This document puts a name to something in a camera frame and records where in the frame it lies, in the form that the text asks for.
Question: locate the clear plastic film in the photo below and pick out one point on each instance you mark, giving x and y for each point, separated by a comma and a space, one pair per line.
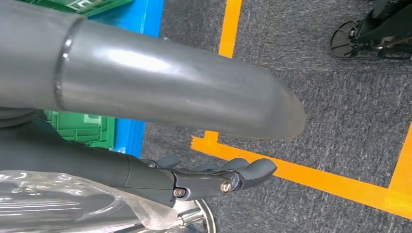
145, 209

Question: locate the blue metal shelf rack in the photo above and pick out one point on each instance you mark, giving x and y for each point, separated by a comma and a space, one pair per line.
151, 19

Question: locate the green plastic crate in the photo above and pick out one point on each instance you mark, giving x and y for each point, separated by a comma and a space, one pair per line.
96, 6
83, 132

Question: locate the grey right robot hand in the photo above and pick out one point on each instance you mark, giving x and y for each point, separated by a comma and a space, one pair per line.
161, 80

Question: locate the yellow floor tape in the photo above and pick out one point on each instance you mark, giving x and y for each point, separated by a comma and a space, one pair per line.
322, 180

